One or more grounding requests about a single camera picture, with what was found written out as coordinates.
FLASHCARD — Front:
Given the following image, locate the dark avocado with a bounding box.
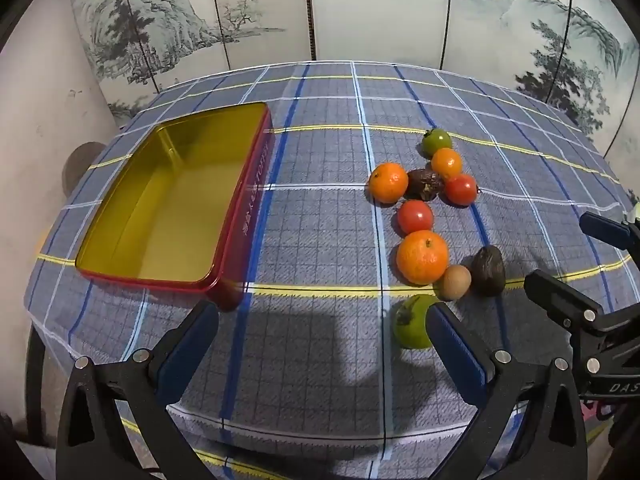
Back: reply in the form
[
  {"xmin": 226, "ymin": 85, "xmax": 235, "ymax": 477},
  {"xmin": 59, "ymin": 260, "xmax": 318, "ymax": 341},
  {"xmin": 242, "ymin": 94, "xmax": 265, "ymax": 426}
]
[{"xmin": 471, "ymin": 245, "xmax": 506, "ymax": 297}]

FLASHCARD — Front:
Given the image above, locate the large green tomato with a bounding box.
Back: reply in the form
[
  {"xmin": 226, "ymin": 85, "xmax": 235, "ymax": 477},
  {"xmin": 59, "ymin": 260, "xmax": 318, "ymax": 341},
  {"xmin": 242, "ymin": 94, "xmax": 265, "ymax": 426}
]
[{"xmin": 393, "ymin": 294, "xmax": 439, "ymax": 350}]

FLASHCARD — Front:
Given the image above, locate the brown kiwi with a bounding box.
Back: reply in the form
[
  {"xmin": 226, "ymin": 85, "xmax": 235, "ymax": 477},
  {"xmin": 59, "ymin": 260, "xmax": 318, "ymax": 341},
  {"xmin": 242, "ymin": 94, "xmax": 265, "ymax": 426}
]
[{"xmin": 437, "ymin": 264, "xmax": 472, "ymax": 301}]

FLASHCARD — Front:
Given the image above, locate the large mandarin orange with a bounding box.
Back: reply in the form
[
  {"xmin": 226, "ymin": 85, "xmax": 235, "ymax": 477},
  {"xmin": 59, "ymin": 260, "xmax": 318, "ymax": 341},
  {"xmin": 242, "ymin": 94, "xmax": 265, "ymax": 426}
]
[{"xmin": 396, "ymin": 230, "xmax": 449, "ymax": 285}]

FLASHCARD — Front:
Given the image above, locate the red tomato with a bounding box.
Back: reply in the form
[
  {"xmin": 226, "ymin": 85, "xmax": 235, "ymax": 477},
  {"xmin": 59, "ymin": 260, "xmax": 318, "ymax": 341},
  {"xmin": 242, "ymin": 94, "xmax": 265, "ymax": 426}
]
[
  {"xmin": 444, "ymin": 174, "xmax": 478, "ymax": 207},
  {"xmin": 396, "ymin": 200, "xmax": 434, "ymax": 234}
]

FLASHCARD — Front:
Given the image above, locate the dark wrinkled passion fruit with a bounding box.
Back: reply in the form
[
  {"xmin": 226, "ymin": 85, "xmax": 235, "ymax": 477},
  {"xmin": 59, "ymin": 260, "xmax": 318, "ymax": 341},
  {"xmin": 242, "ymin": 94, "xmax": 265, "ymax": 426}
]
[{"xmin": 406, "ymin": 169, "xmax": 445, "ymax": 202}]

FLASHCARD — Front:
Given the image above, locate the smooth orange tomato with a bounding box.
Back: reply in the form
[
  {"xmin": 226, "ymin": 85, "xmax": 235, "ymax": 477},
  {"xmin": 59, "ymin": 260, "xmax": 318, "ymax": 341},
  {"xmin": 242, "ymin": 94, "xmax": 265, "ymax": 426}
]
[{"xmin": 431, "ymin": 148, "xmax": 462, "ymax": 181}]

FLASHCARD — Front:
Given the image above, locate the small green tomato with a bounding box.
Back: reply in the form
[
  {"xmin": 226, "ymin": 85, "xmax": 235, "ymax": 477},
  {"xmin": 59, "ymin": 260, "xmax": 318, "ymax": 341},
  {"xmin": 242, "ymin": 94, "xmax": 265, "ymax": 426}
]
[{"xmin": 421, "ymin": 128, "xmax": 452, "ymax": 158}]

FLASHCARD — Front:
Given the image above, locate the small mandarin orange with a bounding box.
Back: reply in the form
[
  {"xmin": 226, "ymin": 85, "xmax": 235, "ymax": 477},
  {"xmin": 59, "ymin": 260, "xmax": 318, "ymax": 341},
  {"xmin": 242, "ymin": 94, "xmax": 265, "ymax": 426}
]
[{"xmin": 368, "ymin": 162, "xmax": 409, "ymax": 205}]

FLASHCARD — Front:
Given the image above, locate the painted folding screen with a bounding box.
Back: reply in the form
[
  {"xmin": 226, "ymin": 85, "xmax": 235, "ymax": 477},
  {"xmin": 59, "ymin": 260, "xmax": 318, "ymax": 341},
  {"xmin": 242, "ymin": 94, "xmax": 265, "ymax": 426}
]
[{"xmin": 67, "ymin": 0, "xmax": 640, "ymax": 162}]

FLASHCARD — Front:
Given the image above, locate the red gold toffee tin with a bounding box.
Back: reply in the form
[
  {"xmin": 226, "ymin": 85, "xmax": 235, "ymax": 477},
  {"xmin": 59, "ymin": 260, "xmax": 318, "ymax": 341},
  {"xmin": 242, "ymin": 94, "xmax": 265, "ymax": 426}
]
[{"xmin": 75, "ymin": 102, "xmax": 274, "ymax": 311}]

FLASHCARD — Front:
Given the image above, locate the grey millstone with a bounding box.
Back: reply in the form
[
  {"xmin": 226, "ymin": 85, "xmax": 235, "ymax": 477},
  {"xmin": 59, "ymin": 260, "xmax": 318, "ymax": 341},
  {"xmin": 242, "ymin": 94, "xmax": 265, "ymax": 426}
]
[{"xmin": 61, "ymin": 141, "xmax": 105, "ymax": 198}]

